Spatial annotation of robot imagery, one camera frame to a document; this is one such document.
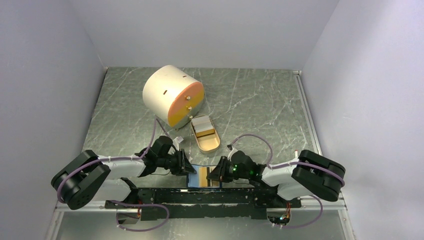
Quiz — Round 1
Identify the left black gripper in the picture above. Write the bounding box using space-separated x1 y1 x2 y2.
157 148 197 176

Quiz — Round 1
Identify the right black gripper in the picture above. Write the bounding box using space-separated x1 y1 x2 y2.
206 156 250 183

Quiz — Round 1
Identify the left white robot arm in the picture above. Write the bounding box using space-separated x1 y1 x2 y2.
50 135 197 210

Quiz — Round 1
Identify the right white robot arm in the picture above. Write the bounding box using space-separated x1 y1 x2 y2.
206 150 346 207

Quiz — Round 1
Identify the tan oval card tray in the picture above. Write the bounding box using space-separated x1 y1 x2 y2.
190 115 221 153

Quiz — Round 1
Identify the stack of white cards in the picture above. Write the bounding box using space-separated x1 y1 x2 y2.
191 115 214 133

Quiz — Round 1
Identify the round white drawer cabinet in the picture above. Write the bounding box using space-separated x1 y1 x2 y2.
142 65 205 129

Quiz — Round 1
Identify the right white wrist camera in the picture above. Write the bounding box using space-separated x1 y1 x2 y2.
226 144 239 161

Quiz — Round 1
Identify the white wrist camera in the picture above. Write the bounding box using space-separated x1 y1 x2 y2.
226 144 239 161
173 136 184 145

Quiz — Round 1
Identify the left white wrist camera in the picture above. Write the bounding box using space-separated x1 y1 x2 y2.
173 136 184 145

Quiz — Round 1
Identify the black base frame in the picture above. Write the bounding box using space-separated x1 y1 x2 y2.
104 187 302 221

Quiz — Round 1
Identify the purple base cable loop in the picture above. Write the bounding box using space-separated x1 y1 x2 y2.
109 202 170 233

